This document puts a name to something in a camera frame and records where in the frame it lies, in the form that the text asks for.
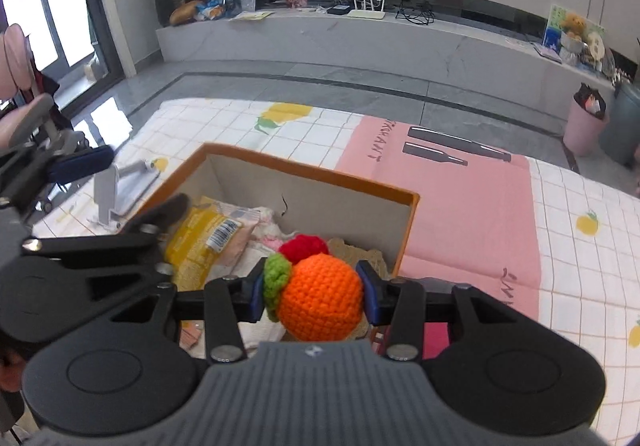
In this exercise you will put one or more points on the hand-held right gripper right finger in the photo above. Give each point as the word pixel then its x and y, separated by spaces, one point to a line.
pixel 370 296

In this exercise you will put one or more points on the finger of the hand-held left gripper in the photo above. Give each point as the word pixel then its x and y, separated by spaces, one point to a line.
pixel 80 164
pixel 150 226

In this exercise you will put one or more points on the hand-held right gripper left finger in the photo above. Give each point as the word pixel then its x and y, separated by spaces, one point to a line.
pixel 257 291

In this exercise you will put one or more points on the orange crochet fruit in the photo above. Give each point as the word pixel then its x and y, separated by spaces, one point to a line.
pixel 320 296

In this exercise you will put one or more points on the yellow-brown plastic packet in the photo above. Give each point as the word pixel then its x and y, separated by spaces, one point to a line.
pixel 200 236

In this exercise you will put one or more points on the orange cardboard box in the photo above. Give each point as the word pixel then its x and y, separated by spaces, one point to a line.
pixel 320 196

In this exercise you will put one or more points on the grey white tablet stand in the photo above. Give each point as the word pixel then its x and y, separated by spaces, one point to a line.
pixel 107 191

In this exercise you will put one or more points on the small paper bag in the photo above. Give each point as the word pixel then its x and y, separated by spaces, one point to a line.
pixel 90 70

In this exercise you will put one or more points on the pink printed mat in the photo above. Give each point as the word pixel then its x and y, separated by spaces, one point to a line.
pixel 465 226

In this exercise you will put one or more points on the pink grey desk chair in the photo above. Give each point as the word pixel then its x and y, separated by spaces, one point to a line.
pixel 10 60

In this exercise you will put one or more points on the glass balcony door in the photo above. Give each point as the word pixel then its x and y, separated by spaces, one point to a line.
pixel 60 10

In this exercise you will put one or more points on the brown bread-shaped cushion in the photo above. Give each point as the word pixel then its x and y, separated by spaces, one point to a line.
pixel 184 14

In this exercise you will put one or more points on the pile of snack bags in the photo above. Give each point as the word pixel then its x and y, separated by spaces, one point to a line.
pixel 212 10

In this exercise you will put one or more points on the lemon print checkered tablecloth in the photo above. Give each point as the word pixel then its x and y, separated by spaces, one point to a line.
pixel 575 266

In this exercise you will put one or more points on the yellow papers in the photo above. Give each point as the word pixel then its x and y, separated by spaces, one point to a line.
pixel 252 15

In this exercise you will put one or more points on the white marble tv console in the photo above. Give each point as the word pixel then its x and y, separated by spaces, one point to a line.
pixel 375 45

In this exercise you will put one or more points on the pink photo card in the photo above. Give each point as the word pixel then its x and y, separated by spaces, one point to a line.
pixel 295 0

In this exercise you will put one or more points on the pink trash bin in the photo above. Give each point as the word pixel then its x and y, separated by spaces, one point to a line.
pixel 582 130

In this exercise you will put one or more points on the white wifi router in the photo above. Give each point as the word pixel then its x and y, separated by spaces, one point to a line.
pixel 367 14

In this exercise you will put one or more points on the small black set-top box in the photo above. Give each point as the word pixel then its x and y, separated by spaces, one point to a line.
pixel 338 10

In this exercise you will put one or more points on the grey trash bin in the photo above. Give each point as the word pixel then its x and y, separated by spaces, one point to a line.
pixel 625 125

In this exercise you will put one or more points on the teddy bear toy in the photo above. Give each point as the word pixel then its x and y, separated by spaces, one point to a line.
pixel 552 33

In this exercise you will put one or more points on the white round hand fan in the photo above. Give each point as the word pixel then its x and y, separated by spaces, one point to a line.
pixel 595 45

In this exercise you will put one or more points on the small brown teddy bear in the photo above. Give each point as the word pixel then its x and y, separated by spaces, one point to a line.
pixel 574 24

